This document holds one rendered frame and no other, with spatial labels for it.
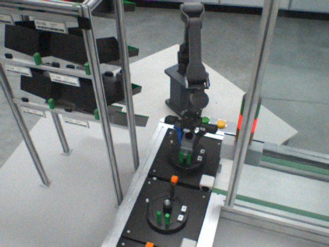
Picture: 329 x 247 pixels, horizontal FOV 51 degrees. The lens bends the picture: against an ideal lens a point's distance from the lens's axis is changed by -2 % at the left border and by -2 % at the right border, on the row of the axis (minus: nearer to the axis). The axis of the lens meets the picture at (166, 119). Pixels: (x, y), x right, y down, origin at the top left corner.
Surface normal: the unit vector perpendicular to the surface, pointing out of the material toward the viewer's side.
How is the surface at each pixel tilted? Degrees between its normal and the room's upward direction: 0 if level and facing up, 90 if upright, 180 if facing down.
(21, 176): 0
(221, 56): 0
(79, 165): 0
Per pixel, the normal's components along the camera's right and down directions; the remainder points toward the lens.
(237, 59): -0.01, -0.71
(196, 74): 0.03, -0.04
